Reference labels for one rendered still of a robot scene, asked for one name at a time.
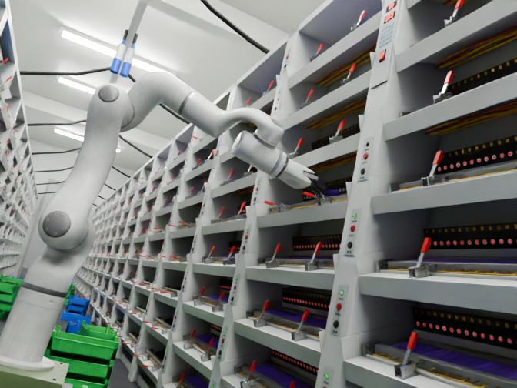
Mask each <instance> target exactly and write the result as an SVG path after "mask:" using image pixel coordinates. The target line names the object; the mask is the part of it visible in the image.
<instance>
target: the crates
mask: <svg viewBox="0 0 517 388"><path fill-rule="evenodd" d="M23 279H24V278H21V279H19V278H18V279H17V278H14V276H13V277H8V276H3V274H1V277H0V319H5V318H8V315H9V313H10V311H11V309H12V306H13V303H14V301H15V298H16V296H17V294H18V291H19V289H20V287H21V284H22V281H23ZM1 281H6V282H10V283H5V282H1ZM12 283H14V284H12ZM16 283H17V284H18V285H17V284H16ZM75 286H76V284H75V285H74V282H73V283H71V285H70V287H69V290H68V293H67V296H66V298H68V299H69V300H67V299H65V301H64V304H65V305H67V307H66V312H65V311H64V310H63V312H62V317H61V320H65V321H68V325H67V327H66V330H65V332H66V333H72V334H77V335H81V336H89V337H93V338H97V339H102V340H109V341H114V340H115V337H116V336H117V334H118V331H116V330H115V332H113V331H112V329H110V326H111V325H107V328H105V327H100V326H92V325H90V322H91V319H92V318H91V316H88V317H85V315H86V313H87V311H88V307H89V304H90V301H91V298H89V299H83V298H79V297H76V295H74V296H73V293H74V291H75ZM72 322H74V323H75V324H71V323H72ZM79 323H81V324H79Z"/></svg>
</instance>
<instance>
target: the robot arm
mask: <svg viewBox="0 0 517 388"><path fill-rule="evenodd" d="M159 104H165V105H167V106H168V107H169V108H170V109H172V110H174V111H175V112H177V113H178V114H179V115H180V116H182V117H183V118H184V119H186V120H188V121H189V122H190V123H191V124H193V125H195V126H196V127H198V128H199V129H201V130H202V131H203V132H205V133H206V134H207V135H210V136H211V137H213V138H218V137H219V136H221V135H222V134H223V133H224V132H226V131H227V130H228V129H229V128H230V127H231V126H232V125H234V124H235V123H237V122H241V121H248V122H251V123H253V124H255V125H256V126H257V127H258V129H257V130H256V132H255V133H254V134H251V133H250V132H247V131H242V132H241V133H240V134H239V135H238V137H237V138H236V140H235V142H234V144H233V146H232V154H233V155H234V156H236V157H237V158H239V159H241V160H243V161H245V162H247V163H248V164H250V165H252V166H254V167H255V168H257V169H260V170H261V171H263V172H265V173H267V174H268V175H270V176H272V177H277V178H279V179H280V180H282V181H283V182H284V183H286V184H288V185H289V186H291V187H292V188H294V189H302V188H306V189H311V191H313V192H314V193H316V194H318V195H320V193H322V194H326V191H327V188H328V186H327V185H326V184H325V183H323V182H321V181H319V178H318V176H314V174H315V173H314V172H313V171H312V170H310V169H308V168H306V167H304V166H303V165H301V164H299V163H297V162H294V161H292V160H291V159H289V158H288V156H287V155H286V154H285V153H284V152H282V151H280V150H279V149H277V148H276V146H277V144H278V143H279V141H280V139H281V138H282V136H283V134H284V131H285V130H284V128H283V127H282V125H281V124H280V123H279V122H277V121H276V120H275V119H273V118H272V117H271V116H269V115H267V114H266V113H264V112H262V111H260V110H258V109H254V108H240V109H233V110H229V111H225V110H221V109H220V108H219V107H217V106H216V105H214V104H213V103H211V102H210V101H209V100H207V99H206V98H205V97H204V96H202V95H201V94H199V93H198V92H196V91H195V90H194V89H193V88H191V87H190V86H188V85H187V84H185V83H184V82H183V81H182V80H180V79H178V78H177V77H176V76H174V75H173V74H171V73H169V72H166V71H162V70H158V71H154V72H150V73H147V74H145V75H143V76H142V77H140V78H139V79H138V80H137V81H136V82H135V83H134V84H133V86H132V87H131V89H130V90H129V92H128V94H127V93H126V91H125V90H124V89H123V88H122V87H120V86H119V85H116V84H112V83H108V84H104V85H101V86H99V87H98V88H97V89H96V90H95V92H94V93H93V95H92V98H91V100H90V103H89V106H88V112H87V119H86V125H85V134H84V139H83V142H82V146H81V148H80V151H79V153H78V156H77V159H76V160H75V164H74V166H73V168H72V170H71V172H70V174H69V176H68V178H67V179H66V180H65V181H64V183H63V184H62V186H61V187H60V188H59V189H58V191H57V192H56V194H54V196H53V197H52V199H51V200H50V201H49V203H48V205H47V206H46V207H45V209H44V211H43V213H42V215H41V217H40V220H39V222H38V233H39V235H40V237H41V239H42V241H43V242H44V243H45V244H47V246H46V248H45V250H44V251H43V252H42V254H41V255H40V256H39V257H38V258H37V259H36V260H35V261H34V262H33V264H31V265H30V267H29V268H28V271H27V273H26V274H25V277H24V279H23V281H22V284H21V287H20V289H19V291H18V294H17V296H16V298H15V301H14V303H13V306H12V309H11V311H10V313H9V315H8V318H7V320H6V323H5V326H4V328H3V330H2V334H1V336H0V364H1V365H3V366H9V367H13V368H17V369H21V370H32V371H49V370H52V369H53V367H54V365H55V364H54V362H53V361H51V360H50V359H48V358H46V357H44V354H45V351H46V348H47V345H48V342H49V340H50V338H51V335H52V332H53V330H54V328H55V324H56V322H57V319H58V316H59V314H60V312H61V309H62V306H63V304H64V301H65V297H66V296H67V293H68V290H69V287H70V285H71V283H72V280H73V279H74V277H75V275H76V273H77V272H78V271H79V270H80V268H81V267H82V265H83V263H84V262H85V261H86V259H87V257H88V255H89V253H90V252H91V250H92V247H93V244H94V241H95V227H94V225H93V223H92V221H91V220H90V219H89V218H88V213H89V211H90V208H91V207H92V204H93V202H94V201H95V199H96V197H97V196H98V194H99V193H100V191H101V190H102V187H103V186H104V184H105V181H106V179H107V178H108V174H109V172H110V170H111V167H112V164H113V162H114V160H115V155H116V152H117V147H118V139H119V133H120V132H127V131H129V130H131V129H133V128H135V127H136V126H137V125H139V124H140V123H141V122H142V121H143V120H144V119H145V118H146V117H147V115H148V114H149V113H150V112H151V111H152V110H153V109H154V108H155V107H156V106H157V105H159ZM312 180H313V181H312Z"/></svg>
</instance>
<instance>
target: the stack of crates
mask: <svg viewBox="0 0 517 388"><path fill-rule="evenodd" d="M60 329H61V326H56V328H55V330H53V332H52V335H51V338H50V340H49V342H48V345H47V348H46V351H45V354H44V357H46V358H48V359H50V360H55V361H59V362H62V363H68V364H69V367H68V372H67V374H66V377H65V382H64V383H70V384H73V387H72V388H82V386H83V385H85V386H88V388H107V387H108V382H109V380H110V376H111V373H112V368H113V365H114V362H115V357H116V354H117V351H118V346H119V343H118V340H119V337H117V336H116V337H115V340H114V341H109V340H105V339H97V338H93V337H89V336H81V335H77V334H72V333H65V332H60Z"/></svg>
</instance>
